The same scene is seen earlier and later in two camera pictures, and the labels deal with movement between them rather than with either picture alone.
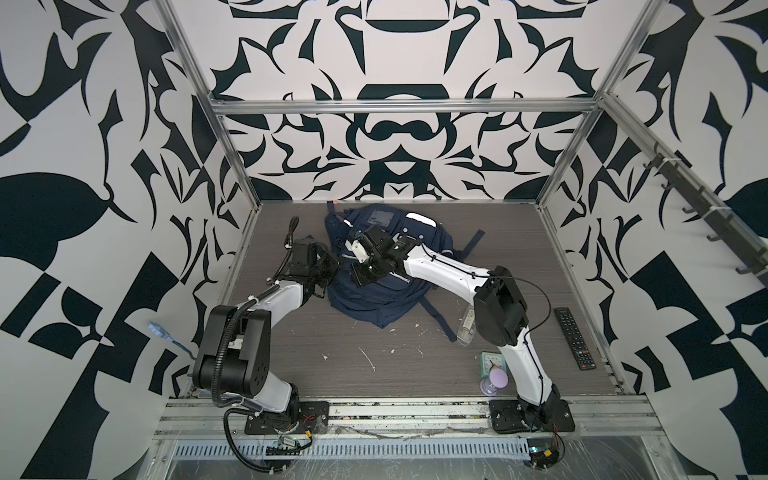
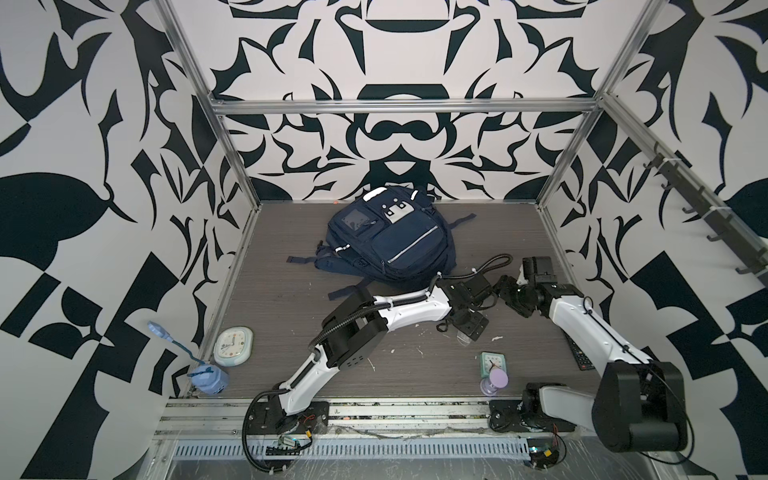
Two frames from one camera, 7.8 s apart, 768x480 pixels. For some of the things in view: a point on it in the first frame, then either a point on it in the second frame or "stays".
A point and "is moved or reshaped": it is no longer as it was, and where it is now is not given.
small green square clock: [489, 360] stays
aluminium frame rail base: [613, 439] stays
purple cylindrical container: [497, 379] stays
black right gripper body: [367, 268] → [514, 295]
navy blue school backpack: [390, 296] is moved or reshaped
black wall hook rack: [718, 219] stays
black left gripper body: [327, 268] → [470, 324]
